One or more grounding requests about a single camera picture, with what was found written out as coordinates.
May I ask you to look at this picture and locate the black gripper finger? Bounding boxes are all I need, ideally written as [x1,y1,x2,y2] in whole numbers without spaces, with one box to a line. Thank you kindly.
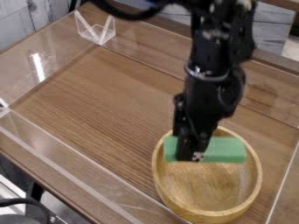
[173,128,193,161]
[191,129,211,162]

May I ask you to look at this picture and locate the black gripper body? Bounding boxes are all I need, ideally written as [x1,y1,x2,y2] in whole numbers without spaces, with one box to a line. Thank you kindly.
[172,63,245,140]

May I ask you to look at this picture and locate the green rectangular block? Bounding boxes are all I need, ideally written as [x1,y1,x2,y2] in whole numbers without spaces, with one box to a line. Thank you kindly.
[163,136,247,163]

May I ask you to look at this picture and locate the brown wooden bowl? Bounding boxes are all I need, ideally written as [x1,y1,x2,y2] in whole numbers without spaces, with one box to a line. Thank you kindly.
[152,126,263,224]

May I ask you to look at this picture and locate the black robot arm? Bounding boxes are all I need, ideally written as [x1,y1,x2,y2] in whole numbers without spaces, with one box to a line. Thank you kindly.
[90,0,257,163]

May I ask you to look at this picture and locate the clear acrylic corner bracket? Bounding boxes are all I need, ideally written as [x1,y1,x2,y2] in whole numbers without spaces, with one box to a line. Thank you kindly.
[73,10,116,46]

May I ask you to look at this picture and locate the clear acrylic tray wall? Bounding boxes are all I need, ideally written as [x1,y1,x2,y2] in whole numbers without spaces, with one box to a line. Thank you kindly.
[0,105,189,224]

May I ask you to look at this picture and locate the black cable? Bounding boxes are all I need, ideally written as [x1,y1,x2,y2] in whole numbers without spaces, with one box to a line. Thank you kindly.
[0,197,50,224]

